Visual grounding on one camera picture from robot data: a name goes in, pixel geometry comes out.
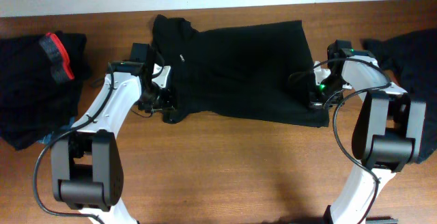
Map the black t-shirt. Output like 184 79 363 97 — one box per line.
152 14 329 128

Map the crumpled black clothes pile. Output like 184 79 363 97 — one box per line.
361 28 436 163

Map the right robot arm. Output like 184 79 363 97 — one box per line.
309 40 426 224

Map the folded black clothes stack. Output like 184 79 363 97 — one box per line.
1 31 91 150

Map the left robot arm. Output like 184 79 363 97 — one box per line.
49 43 175 223

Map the black garment red waistband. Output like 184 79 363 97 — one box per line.
38 32 74 84

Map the blue denim garment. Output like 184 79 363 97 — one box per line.
37 117 75 145

